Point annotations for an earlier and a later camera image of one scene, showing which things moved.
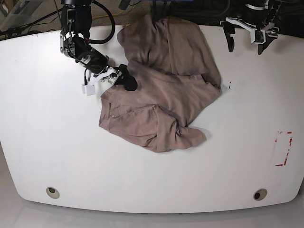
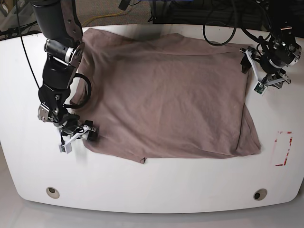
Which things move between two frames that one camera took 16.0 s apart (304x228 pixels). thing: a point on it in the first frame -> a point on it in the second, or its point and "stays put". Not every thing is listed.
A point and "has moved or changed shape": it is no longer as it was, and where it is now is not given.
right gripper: x=259 y=33 -> x=282 y=51
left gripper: x=97 y=62 -> x=70 y=124
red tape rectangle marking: x=282 y=145 stays put
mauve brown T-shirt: x=177 y=80 has moved or changed shape
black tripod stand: x=18 y=31 stays put
